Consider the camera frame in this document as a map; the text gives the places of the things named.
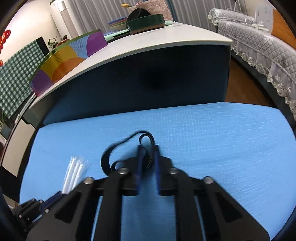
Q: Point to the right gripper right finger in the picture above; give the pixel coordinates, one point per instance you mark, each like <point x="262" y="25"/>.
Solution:
<point x="157" y="158"/>

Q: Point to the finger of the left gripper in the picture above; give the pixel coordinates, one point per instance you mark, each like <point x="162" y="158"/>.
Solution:
<point x="49" y="203"/>

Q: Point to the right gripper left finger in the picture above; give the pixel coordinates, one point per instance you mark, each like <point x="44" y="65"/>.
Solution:
<point x="138" y="173"/>

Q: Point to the black elastic band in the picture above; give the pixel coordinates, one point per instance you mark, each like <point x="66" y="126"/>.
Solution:
<point x="123" y="154"/>

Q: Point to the white straws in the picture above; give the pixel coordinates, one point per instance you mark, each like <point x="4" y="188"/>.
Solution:
<point x="76" y="170"/>

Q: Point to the tv cabinet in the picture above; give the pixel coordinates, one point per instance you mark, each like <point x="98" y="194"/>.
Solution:
<point x="24" y="126"/>

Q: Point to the blue table mat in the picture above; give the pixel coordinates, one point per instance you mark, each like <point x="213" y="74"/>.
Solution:
<point x="248" y="149"/>

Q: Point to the white top coffee table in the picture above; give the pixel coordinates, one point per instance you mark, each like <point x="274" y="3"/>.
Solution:
<point x="172" y="66"/>

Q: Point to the colorful rectangular box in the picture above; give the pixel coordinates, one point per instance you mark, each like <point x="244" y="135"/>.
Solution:
<point x="64" y="58"/>

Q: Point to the stacked colorful bowls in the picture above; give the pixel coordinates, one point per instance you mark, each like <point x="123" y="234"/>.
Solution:
<point x="117" y="25"/>

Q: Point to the dark green round tray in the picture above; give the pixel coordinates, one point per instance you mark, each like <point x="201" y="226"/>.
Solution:
<point x="146" y="23"/>

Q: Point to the green checkered cloth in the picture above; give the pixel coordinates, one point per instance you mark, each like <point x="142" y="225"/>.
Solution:
<point x="15" y="77"/>

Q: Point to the potted bamboo plant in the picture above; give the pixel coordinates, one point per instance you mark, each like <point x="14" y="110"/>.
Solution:
<point x="52" y="43"/>

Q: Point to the grey curtain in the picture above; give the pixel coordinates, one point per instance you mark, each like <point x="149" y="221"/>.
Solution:
<point x="96" y="14"/>

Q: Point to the pink woven basket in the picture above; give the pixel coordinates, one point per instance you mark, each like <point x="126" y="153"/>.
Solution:
<point x="154" y="7"/>

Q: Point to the white standing air conditioner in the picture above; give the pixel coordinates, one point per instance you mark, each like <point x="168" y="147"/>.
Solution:
<point x="61" y="17"/>

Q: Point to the grey quilted sofa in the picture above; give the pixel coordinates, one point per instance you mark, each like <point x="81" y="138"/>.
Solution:
<point x="254" y="42"/>

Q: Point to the red chinese knot decoration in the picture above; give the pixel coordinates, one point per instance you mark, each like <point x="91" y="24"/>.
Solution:
<point x="5" y="35"/>

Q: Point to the orange cushion far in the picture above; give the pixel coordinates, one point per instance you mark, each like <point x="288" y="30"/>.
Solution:
<point x="281" y="29"/>

